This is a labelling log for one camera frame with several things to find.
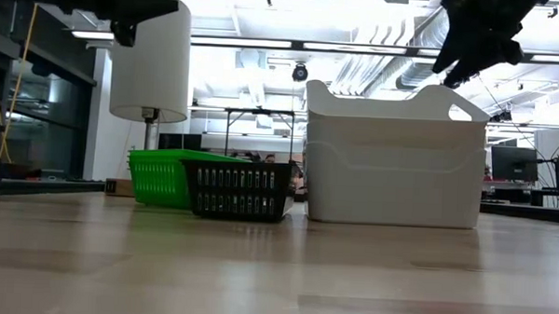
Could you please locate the long ceiling light bar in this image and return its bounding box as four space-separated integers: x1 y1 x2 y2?
71 30 116 41
189 35 293 50

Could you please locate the black slotted plastic basket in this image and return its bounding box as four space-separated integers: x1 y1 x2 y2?
179 158 304 224

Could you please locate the hanging round black camera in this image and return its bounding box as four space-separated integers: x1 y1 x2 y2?
291 62 310 83

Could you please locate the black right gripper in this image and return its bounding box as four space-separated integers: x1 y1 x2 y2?
430 0 538 92

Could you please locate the black computer monitor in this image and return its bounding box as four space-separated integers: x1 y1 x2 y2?
489 144 540 184

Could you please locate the yellow cable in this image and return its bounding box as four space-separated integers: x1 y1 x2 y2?
0 2 39 164

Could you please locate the small black ceiling fixture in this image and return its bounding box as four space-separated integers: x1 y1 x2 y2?
488 107 513 123

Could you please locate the black background table frame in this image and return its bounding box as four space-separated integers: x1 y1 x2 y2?
223 106 296 161

